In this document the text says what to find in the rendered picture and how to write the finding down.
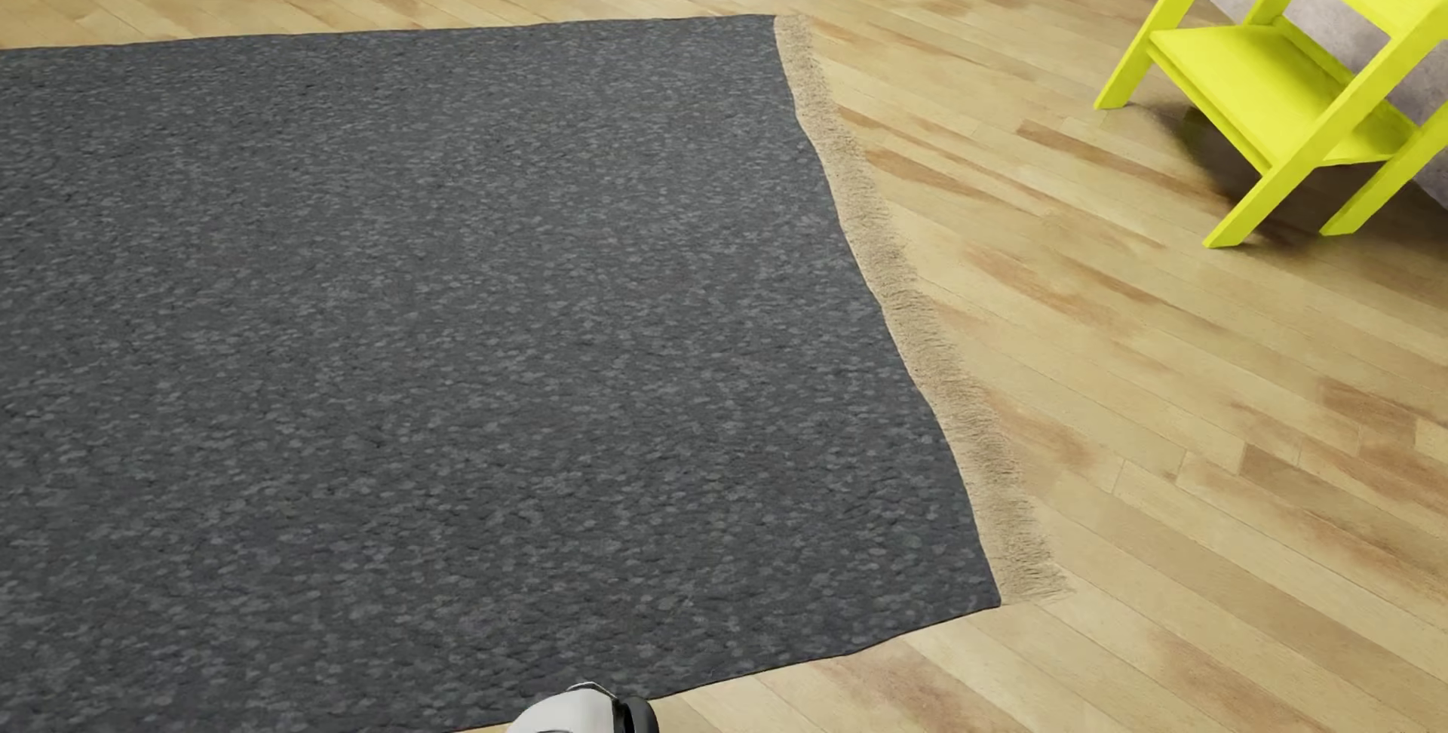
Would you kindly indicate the dark grey fringed rug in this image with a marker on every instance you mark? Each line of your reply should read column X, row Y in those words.
column 430, row 348

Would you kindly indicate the white black robot leg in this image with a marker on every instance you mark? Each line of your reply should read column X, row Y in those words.
column 577, row 713

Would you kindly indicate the yellow wooden shelf unit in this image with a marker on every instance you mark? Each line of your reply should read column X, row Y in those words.
column 1267, row 88

